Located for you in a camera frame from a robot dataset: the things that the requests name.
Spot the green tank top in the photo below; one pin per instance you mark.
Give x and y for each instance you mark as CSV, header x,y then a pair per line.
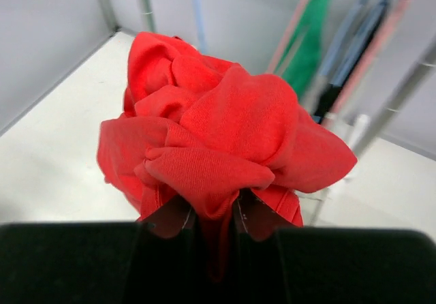
x,y
302,53

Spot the blue hanger with black top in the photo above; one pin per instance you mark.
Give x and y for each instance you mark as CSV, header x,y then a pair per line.
x,y
350,39

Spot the black tank top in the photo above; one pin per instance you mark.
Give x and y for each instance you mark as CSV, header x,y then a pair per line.
x,y
359,43

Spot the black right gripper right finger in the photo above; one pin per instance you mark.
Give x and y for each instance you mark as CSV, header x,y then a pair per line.
x,y
279,262

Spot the light blue wire hanger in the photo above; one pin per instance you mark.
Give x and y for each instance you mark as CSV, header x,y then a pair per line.
x,y
197,12

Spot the red tank top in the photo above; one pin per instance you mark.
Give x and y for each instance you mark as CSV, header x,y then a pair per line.
x,y
204,128

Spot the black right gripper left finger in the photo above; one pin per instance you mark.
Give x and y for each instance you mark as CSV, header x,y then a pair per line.
x,y
105,262

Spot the white clothes rack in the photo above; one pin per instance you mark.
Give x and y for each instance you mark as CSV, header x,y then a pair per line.
x,y
248,32

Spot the pink hanger far right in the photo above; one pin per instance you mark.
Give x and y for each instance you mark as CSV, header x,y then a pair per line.
x,y
381,37

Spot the pink wire hanger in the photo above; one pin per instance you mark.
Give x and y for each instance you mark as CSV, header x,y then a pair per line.
x,y
286,36

